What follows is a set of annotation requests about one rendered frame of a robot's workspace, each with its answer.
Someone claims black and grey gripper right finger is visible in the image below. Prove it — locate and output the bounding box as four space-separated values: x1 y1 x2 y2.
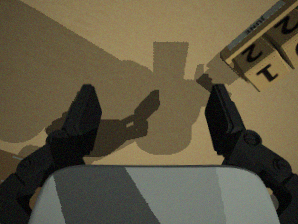
205 84 298 224

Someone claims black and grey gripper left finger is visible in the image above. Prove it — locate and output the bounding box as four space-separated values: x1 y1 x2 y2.
0 84 102 224

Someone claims beige number cube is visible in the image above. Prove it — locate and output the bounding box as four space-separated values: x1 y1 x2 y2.
233 36 290 92
264 8 298 69

